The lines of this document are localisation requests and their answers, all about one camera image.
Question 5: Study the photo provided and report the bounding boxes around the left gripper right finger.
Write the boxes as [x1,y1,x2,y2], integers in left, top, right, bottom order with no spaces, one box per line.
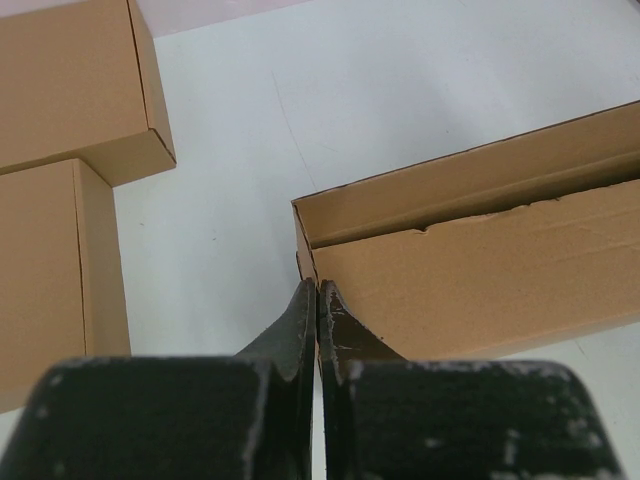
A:
[318,281,625,479]

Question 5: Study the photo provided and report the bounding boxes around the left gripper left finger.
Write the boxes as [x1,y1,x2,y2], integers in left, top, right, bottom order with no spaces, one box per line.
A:
[1,280,316,479]

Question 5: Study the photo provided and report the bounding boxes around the cardboard box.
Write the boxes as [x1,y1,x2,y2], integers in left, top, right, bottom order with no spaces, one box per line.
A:
[292,103,639,359]
[1,1,176,187]
[1,159,131,412]

